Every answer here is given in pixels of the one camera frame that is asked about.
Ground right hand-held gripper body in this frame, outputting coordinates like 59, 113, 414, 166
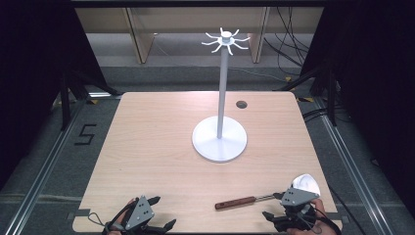
273, 187, 320, 233

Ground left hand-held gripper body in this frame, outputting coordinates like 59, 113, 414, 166
103, 195, 164, 235

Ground wooden handled metal spoon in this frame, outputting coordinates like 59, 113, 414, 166
214, 173, 322, 211

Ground person's left hand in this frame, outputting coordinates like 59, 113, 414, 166
107, 198, 138, 235

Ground person's right hand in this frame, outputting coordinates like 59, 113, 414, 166
286, 198, 328, 235

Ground black tape floor mark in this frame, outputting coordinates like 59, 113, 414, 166
73, 123, 98, 147

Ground black metal stand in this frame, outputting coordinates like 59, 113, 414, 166
58, 67, 122, 132
273, 64, 339, 127

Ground white hook stand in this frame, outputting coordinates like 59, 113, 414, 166
191, 26, 252, 164

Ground dark curtain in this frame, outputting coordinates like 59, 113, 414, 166
0, 0, 110, 192
299, 0, 415, 210

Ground light wooden desk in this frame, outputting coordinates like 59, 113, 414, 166
74, 7, 325, 65

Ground thick black gripper cable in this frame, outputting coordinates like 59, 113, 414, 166
312, 209, 343, 235

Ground black floor cable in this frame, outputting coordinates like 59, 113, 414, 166
327, 185, 364, 230

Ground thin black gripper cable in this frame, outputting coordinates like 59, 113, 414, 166
87, 211, 113, 230

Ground metal floor rail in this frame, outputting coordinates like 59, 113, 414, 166
312, 97, 390, 235
2, 97, 86, 235

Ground black cables beside table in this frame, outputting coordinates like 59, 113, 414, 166
301, 107, 329, 123

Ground grey floor cable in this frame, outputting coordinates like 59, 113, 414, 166
227, 67, 289, 83

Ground hanging black cables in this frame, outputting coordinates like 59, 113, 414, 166
262, 7, 315, 78

